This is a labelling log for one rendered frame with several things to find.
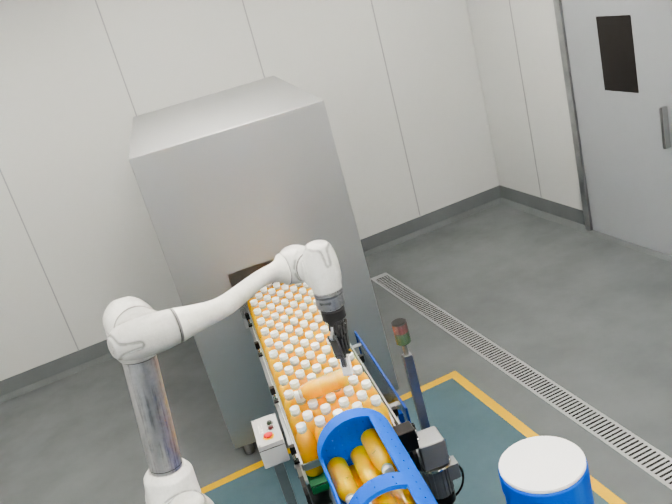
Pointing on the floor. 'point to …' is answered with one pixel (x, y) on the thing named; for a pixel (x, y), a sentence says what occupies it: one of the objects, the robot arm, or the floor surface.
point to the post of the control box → (285, 483)
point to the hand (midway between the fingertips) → (346, 365)
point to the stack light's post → (416, 391)
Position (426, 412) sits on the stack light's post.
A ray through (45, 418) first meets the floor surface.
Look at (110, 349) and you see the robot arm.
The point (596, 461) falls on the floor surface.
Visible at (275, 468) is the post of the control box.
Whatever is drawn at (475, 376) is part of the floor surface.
